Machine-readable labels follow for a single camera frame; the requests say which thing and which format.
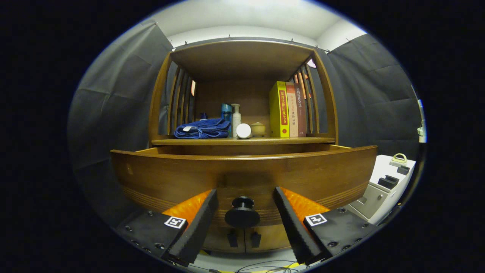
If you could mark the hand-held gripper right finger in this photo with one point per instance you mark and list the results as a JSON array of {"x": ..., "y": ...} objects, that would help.
[{"x": 297, "y": 227}]

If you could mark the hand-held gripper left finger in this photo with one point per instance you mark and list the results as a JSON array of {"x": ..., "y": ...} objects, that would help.
[{"x": 197, "y": 227}]

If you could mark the curved wooden drawer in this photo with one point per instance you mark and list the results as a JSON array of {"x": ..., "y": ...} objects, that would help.
[{"x": 170, "y": 174}]

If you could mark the white and green tube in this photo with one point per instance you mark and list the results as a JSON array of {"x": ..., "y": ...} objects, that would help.
[{"x": 244, "y": 131}]

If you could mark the wooden cabinet door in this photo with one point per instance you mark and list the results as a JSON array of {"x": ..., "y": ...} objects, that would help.
[
  {"x": 273, "y": 239},
  {"x": 219, "y": 240}
]

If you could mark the white side cabinet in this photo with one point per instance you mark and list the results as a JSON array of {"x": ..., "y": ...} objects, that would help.
[{"x": 375, "y": 201}]

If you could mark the wooden countertop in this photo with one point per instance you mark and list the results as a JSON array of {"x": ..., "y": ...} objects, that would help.
[{"x": 288, "y": 140}]

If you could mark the brown wooden cabinet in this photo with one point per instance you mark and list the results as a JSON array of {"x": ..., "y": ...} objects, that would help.
[{"x": 242, "y": 60}]

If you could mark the folded blue towel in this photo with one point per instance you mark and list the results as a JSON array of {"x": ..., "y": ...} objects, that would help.
[{"x": 204, "y": 128}]

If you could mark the black slotted holder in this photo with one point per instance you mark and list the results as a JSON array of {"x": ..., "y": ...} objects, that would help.
[{"x": 388, "y": 182}]

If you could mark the beige lidded teacup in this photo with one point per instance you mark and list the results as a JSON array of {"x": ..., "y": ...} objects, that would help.
[{"x": 259, "y": 128}]

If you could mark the brown book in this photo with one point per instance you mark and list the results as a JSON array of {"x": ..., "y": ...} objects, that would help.
[{"x": 302, "y": 113}]

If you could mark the orange and white book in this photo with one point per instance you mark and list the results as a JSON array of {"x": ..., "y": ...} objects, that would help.
[{"x": 292, "y": 113}]

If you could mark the white pump bottle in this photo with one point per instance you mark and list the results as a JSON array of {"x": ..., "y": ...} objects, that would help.
[{"x": 236, "y": 117}]

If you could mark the yellow book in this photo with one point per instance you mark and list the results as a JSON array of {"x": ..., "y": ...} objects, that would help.
[{"x": 278, "y": 110}]

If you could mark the teal blue bottle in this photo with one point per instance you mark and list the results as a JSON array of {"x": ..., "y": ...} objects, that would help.
[{"x": 226, "y": 112}]

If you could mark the small black block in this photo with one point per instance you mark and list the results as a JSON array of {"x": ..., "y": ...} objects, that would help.
[{"x": 403, "y": 170}]

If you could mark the white wall device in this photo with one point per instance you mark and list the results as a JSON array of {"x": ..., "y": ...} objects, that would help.
[{"x": 421, "y": 131}]

